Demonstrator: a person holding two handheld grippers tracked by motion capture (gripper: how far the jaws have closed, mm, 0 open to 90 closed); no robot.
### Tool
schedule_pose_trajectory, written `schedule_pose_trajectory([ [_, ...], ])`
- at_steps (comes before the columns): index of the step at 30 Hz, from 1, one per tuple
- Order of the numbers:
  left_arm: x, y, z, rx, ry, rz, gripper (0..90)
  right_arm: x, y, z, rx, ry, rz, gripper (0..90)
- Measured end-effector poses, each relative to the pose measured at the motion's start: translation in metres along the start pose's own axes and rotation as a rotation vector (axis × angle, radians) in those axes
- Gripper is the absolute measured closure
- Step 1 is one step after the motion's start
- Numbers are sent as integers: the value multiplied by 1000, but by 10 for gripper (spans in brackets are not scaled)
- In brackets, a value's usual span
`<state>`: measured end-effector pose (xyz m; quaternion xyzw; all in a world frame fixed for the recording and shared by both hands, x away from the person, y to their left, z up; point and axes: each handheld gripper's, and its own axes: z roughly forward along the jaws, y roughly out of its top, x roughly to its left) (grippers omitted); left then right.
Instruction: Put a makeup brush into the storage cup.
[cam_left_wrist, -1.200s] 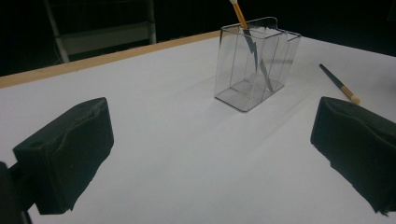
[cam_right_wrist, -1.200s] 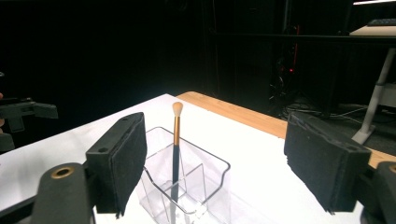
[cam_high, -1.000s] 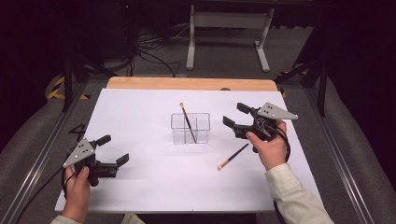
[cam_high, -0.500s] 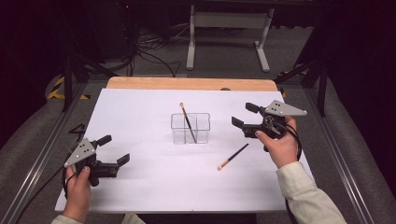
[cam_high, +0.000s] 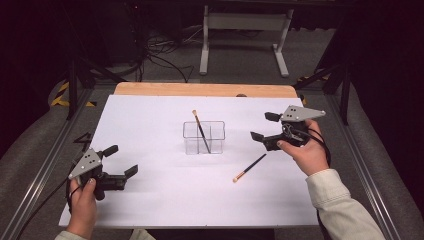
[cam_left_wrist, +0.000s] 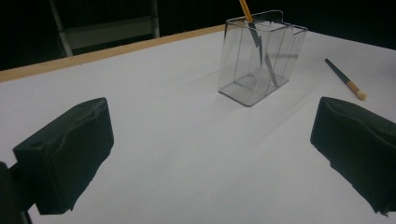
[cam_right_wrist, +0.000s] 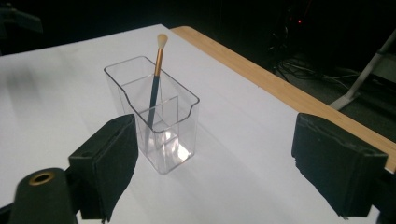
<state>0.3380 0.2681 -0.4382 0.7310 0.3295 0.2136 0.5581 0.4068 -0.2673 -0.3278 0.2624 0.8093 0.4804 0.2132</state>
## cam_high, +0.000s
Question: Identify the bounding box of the white metal stand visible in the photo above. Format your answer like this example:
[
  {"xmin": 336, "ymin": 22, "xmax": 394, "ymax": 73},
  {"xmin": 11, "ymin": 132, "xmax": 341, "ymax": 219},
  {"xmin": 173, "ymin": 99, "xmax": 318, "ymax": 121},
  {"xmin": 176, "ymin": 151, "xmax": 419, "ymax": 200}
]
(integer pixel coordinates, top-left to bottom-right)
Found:
[{"xmin": 199, "ymin": 4, "xmax": 295, "ymax": 78}]

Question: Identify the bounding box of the person's right hand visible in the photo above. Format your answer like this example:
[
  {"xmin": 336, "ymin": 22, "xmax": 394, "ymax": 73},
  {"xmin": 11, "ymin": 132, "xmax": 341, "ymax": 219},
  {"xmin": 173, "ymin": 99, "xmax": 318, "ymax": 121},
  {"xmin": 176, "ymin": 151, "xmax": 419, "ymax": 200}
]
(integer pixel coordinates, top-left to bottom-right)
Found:
[{"xmin": 276, "ymin": 119, "xmax": 331, "ymax": 177}]

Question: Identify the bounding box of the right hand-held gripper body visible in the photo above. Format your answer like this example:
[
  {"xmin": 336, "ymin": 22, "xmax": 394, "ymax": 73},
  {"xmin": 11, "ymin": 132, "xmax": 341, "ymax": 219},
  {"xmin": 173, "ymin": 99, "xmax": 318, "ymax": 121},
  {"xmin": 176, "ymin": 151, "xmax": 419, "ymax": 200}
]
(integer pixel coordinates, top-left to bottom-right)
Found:
[{"xmin": 262, "ymin": 105, "xmax": 327, "ymax": 152}]

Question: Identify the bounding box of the clear plastic organizer box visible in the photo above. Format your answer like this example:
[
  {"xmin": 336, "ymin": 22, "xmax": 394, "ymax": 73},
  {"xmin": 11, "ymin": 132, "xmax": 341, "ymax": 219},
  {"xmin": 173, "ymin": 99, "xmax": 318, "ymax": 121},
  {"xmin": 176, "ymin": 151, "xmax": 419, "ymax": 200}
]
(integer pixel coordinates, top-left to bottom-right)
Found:
[{"xmin": 182, "ymin": 120, "xmax": 226, "ymax": 156}]

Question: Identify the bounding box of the black tripod stand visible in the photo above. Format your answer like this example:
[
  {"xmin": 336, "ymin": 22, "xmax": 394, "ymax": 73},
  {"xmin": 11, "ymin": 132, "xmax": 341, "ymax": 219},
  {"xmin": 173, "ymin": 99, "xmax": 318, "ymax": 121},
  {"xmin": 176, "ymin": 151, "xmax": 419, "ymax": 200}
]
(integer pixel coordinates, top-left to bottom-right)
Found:
[
  {"xmin": 64, "ymin": 54, "xmax": 128, "ymax": 121},
  {"xmin": 293, "ymin": 61, "xmax": 352, "ymax": 126}
]

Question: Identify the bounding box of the hand-held gripper cable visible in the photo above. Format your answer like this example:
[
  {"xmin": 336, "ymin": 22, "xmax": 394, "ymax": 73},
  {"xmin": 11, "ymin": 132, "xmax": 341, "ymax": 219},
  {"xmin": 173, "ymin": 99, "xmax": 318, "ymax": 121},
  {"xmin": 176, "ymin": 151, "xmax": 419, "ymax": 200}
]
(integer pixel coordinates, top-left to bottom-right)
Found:
[
  {"xmin": 293, "ymin": 126, "xmax": 333, "ymax": 168},
  {"xmin": 14, "ymin": 179, "xmax": 81, "ymax": 240}
]

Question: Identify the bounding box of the tangle of floor cables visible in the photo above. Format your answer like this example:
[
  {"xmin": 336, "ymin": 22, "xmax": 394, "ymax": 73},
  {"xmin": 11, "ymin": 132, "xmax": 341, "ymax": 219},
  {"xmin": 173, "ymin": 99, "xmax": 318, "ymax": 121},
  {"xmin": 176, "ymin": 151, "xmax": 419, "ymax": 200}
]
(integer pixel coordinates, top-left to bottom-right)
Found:
[{"xmin": 133, "ymin": 24, "xmax": 208, "ymax": 84}]

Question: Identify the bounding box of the person's left hand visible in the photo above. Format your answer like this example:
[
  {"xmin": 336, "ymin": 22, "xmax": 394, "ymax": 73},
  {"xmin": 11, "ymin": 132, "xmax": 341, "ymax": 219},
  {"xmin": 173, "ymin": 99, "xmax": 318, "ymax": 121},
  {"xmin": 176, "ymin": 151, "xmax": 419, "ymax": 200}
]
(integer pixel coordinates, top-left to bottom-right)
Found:
[{"xmin": 65, "ymin": 178, "xmax": 98, "ymax": 239}]

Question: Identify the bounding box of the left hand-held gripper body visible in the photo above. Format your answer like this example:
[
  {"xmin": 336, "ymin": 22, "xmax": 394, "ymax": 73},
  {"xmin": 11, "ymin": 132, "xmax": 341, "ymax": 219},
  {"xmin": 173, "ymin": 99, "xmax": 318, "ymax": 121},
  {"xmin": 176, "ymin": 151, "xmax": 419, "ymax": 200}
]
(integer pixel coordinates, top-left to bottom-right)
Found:
[{"xmin": 67, "ymin": 148, "xmax": 129, "ymax": 202}]

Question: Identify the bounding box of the right hand-held gripper cable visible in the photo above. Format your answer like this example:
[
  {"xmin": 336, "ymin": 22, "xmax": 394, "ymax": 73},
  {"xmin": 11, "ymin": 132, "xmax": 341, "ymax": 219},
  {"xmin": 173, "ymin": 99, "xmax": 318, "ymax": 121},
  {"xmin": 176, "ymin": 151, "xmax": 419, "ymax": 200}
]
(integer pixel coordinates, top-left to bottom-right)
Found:
[{"xmin": 293, "ymin": 126, "xmax": 333, "ymax": 168}]

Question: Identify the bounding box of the black makeup brush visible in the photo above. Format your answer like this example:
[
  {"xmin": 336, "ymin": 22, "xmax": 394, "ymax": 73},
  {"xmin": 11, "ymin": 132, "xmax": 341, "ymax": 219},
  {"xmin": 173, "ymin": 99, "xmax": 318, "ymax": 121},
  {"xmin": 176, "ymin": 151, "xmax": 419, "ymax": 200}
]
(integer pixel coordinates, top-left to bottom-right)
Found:
[
  {"xmin": 191, "ymin": 109, "xmax": 212, "ymax": 155},
  {"xmin": 232, "ymin": 153, "xmax": 268, "ymax": 184}
]

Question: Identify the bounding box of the left hand-held gripper cable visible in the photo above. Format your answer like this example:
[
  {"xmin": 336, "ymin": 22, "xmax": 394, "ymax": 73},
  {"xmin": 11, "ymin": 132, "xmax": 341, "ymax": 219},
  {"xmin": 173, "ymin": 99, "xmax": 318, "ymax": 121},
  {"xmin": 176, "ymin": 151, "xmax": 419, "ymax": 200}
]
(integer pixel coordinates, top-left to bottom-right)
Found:
[{"xmin": 14, "ymin": 179, "xmax": 81, "ymax": 240}]

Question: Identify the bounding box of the aluminium rail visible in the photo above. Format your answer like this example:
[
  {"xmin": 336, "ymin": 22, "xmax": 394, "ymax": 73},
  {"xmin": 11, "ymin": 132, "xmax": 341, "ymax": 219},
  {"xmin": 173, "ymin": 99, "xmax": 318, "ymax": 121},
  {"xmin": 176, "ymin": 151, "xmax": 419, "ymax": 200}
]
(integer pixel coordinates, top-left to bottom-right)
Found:
[
  {"xmin": 0, "ymin": 88, "xmax": 98, "ymax": 240},
  {"xmin": 324, "ymin": 94, "xmax": 403, "ymax": 240}
]

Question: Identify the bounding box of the white table mat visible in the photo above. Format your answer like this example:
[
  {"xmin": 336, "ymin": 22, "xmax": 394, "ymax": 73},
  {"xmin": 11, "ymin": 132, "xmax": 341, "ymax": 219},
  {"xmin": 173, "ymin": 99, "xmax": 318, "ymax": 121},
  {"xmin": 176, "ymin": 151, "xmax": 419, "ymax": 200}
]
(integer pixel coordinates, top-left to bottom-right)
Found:
[{"xmin": 58, "ymin": 94, "xmax": 320, "ymax": 229}]

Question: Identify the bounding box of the black triangular bracket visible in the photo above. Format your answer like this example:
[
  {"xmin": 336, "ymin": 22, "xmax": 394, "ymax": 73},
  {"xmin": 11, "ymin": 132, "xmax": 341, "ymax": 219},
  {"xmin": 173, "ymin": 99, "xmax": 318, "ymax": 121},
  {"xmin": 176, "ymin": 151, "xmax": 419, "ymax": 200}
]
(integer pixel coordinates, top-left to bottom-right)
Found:
[{"xmin": 73, "ymin": 132, "xmax": 93, "ymax": 153}]

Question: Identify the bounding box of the yellow black floor tape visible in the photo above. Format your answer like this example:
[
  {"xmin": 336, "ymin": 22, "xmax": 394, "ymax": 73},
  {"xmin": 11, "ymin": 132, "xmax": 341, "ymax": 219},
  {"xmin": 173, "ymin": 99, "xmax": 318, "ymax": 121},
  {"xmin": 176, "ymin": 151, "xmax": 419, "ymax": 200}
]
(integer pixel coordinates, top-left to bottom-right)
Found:
[
  {"xmin": 296, "ymin": 73, "xmax": 332, "ymax": 105},
  {"xmin": 49, "ymin": 81, "xmax": 98, "ymax": 108}
]

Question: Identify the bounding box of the person's pale jacket hem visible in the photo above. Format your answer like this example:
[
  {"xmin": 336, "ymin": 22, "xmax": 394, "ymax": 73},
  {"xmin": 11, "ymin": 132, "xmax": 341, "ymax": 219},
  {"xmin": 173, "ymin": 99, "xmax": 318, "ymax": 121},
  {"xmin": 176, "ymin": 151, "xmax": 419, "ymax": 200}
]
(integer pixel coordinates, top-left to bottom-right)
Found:
[{"xmin": 129, "ymin": 228, "xmax": 157, "ymax": 240}]

